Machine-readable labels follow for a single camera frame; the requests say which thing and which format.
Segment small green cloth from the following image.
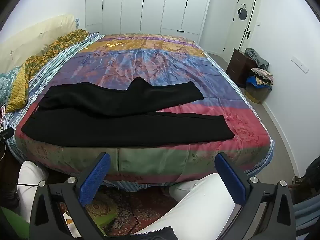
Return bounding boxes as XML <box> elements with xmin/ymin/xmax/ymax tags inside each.
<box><xmin>96</xmin><ymin>213</ymin><xmax>118</xmax><ymax>228</ymax></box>

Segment golden laundry basket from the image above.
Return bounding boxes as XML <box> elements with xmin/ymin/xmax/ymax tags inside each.
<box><xmin>244</xmin><ymin>84</ymin><xmax>272</xmax><ymax>104</ymax></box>

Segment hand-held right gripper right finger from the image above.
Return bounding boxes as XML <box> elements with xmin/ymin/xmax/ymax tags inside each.
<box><xmin>215</xmin><ymin>152</ymin><xmax>297</xmax><ymax>240</ymax></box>

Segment white door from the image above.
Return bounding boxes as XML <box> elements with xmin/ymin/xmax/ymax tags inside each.
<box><xmin>224</xmin><ymin>0</ymin><xmax>262</xmax><ymax>64</ymax></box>

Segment teal patterned pillow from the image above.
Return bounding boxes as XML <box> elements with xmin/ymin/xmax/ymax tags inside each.
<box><xmin>0</xmin><ymin>66</ymin><xmax>22</xmax><ymax>106</ymax></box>

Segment black zippered cloth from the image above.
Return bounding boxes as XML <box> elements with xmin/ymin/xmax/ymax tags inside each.
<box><xmin>129</xmin><ymin>226</ymin><xmax>179</xmax><ymax>240</ymax></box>

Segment person's left white trouser leg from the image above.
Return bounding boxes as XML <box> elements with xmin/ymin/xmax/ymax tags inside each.
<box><xmin>17</xmin><ymin>160</ymin><xmax>50</xmax><ymax>222</ymax></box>

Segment black pants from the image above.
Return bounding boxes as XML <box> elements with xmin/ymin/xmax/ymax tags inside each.
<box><xmin>21</xmin><ymin>77</ymin><xmax>235</xmax><ymax>147</ymax></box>

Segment dark red patterned rug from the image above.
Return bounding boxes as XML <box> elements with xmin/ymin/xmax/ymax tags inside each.
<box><xmin>57</xmin><ymin>184</ymin><xmax>181</xmax><ymax>233</ymax></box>

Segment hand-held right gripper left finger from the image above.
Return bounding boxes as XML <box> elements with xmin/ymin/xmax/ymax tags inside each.
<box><xmin>29</xmin><ymin>152</ymin><xmax>111</xmax><ymax>240</ymax></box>

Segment round black hanging item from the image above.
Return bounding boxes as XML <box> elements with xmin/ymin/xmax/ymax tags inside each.
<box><xmin>237</xmin><ymin>7</ymin><xmax>248</xmax><ymax>21</ymax></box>

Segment pile of mixed clothes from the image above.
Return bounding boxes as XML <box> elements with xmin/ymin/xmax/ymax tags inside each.
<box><xmin>246</xmin><ymin>67</ymin><xmax>274</xmax><ymax>89</ymax></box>

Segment dark brown nightstand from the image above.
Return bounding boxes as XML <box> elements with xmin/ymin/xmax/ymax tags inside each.
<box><xmin>226</xmin><ymin>48</ymin><xmax>258</xmax><ymax>88</ymax></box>

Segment colourful striped floral quilt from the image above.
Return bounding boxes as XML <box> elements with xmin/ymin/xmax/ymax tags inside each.
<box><xmin>14</xmin><ymin>33</ymin><xmax>275</xmax><ymax>183</ymax></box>

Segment yellow floral blanket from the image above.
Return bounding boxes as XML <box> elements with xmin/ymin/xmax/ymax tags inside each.
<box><xmin>5</xmin><ymin>29</ymin><xmax>90</xmax><ymax>113</ymax></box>

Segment blue striped bed sheet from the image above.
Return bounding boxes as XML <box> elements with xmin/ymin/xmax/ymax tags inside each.
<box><xmin>5</xmin><ymin>32</ymin><xmax>106</xmax><ymax>155</ymax></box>

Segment grey garment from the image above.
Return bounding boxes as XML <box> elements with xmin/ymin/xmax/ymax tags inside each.
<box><xmin>244</xmin><ymin>47</ymin><xmax>270</xmax><ymax>72</ymax></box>

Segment blue-grey cloth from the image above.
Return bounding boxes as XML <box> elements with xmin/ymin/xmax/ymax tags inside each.
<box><xmin>292</xmin><ymin>199</ymin><xmax>320</xmax><ymax>240</ymax></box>

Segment black device on stand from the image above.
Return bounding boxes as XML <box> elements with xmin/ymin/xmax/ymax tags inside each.
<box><xmin>0</xmin><ymin>127</ymin><xmax>15</xmax><ymax>142</ymax></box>

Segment white wall plate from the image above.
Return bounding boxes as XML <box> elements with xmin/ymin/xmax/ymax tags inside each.
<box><xmin>291</xmin><ymin>58</ymin><xmax>310</xmax><ymax>74</ymax></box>

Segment white wardrobe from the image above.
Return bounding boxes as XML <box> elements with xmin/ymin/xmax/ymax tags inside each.
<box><xmin>85</xmin><ymin>0</ymin><xmax>214</xmax><ymax>44</ymax></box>

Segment green mat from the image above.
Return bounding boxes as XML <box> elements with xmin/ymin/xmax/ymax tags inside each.
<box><xmin>0</xmin><ymin>206</ymin><xmax>31</xmax><ymax>239</ymax></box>

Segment dark bag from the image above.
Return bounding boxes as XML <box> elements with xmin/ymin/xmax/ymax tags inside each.
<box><xmin>289</xmin><ymin>156</ymin><xmax>320</xmax><ymax>206</ymax></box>

